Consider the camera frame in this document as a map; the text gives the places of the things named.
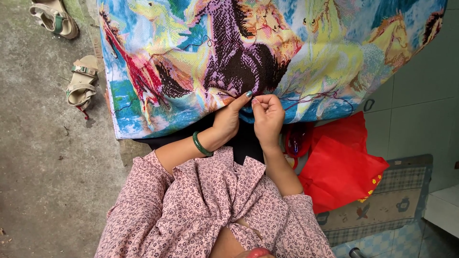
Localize person's left hand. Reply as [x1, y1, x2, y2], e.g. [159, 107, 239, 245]
[212, 91, 253, 142]

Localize person's right hand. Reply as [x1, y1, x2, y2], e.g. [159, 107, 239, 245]
[251, 94, 286, 149]

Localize colourful horse cross-stitch cloth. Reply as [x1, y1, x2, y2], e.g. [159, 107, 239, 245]
[98, 0, 448, 140]

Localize green jade bangle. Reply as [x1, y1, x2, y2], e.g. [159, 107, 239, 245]
[192, 131, 214, 157]

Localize dark red embroidery thread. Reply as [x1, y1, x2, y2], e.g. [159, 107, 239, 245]
[280, 90, 355, 113]

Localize red plastic bag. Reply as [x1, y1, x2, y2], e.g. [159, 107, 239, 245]
[298, 111, 390, 215]

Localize pink floral blouse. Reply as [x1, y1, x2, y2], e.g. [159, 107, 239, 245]
[94, 146, 337, 258]

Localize checked patterned floor mat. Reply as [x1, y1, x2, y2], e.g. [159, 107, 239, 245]
[316, 154, 434, 248]

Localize white step block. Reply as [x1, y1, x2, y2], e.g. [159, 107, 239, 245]
[424, 184, 459, 239]

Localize red-handled clear bag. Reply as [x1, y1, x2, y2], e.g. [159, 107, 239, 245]
[284, 122, 315, 170]

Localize beige strap sandal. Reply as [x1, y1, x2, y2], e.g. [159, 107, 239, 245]
[29, 0, 79, 40]
[66, 55, 99, 112]

